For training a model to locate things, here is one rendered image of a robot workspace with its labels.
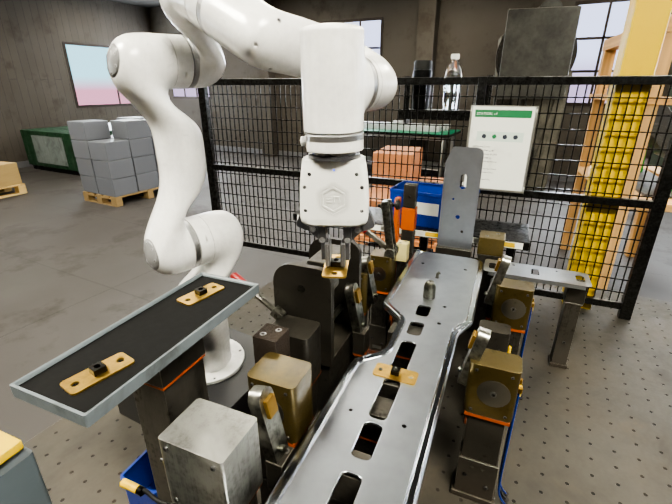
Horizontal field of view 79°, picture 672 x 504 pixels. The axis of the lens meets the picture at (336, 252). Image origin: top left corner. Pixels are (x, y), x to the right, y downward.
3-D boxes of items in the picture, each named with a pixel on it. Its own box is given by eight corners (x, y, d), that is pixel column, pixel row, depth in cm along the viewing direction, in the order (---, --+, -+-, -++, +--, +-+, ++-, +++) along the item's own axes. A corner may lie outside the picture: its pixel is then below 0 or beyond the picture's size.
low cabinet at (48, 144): (116, 155, 960) (110, 122, 931) (168, 161, 884) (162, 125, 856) (29, 168, 805) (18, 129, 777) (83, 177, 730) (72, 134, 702)
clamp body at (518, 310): (522, 406, 113) (547, 294, 99) (478, 394, 117) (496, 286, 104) (522, 391, 118) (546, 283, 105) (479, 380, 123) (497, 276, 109)
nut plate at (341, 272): (346, 278, 62) (346, 271, 61) (321, 278, 62) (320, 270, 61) (349, 256, 69) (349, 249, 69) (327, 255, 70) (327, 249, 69)
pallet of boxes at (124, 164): (149, 185, 671) (137, 116, 630) (181, 190, 639) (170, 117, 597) (84, 200, 583) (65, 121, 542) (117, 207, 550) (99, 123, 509)
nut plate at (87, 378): (72, 397, 51) (70, 389, 50) (58, 385, 53) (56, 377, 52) (136, 362, 57) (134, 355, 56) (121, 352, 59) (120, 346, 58)
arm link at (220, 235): (168, 304, 105) (153, 217, 94) (229, 279, 117) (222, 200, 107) (193, 324, 97) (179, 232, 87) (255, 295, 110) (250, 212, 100)
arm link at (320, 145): (295, 135, 54) (297, 158, 55) (362, 135, 53) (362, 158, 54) (306, 128, 61) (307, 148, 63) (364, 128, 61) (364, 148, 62)
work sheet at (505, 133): (523, 193, 152) (539, 106, 140) (461, 188, 160) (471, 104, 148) (523, 192, 154) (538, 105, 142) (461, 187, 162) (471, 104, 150)
